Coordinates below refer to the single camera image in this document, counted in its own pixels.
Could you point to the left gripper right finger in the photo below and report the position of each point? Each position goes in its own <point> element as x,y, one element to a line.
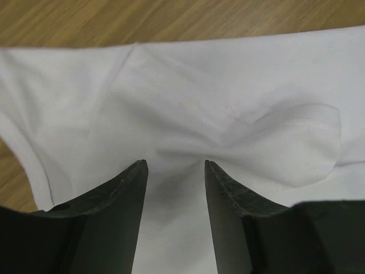
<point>252,234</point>

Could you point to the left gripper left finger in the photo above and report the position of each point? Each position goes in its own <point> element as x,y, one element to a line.
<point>94,233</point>

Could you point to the white t shirt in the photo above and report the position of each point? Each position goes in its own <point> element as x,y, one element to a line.
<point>283,115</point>

